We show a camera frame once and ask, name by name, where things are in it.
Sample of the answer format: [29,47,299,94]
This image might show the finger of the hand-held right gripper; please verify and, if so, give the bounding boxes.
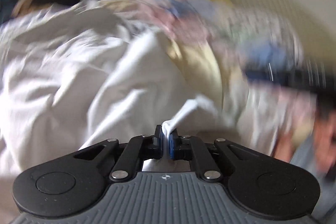
[243,63,298,86]

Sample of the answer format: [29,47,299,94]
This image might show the white garment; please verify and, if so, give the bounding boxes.
[0,0,237,169]

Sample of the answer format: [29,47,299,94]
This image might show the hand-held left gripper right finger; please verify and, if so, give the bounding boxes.
[169,128,261,182]

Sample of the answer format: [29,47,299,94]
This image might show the pastel bed sheet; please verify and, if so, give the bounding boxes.
[0,0,319,214]

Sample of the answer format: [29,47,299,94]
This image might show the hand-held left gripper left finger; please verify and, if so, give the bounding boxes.
[73,124,162,183]

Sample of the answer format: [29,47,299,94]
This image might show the grey blue cloth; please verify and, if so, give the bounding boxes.
[289,139,336,214]

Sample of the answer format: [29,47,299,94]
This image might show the person's right forearm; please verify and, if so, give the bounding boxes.
[312,119,336,182]

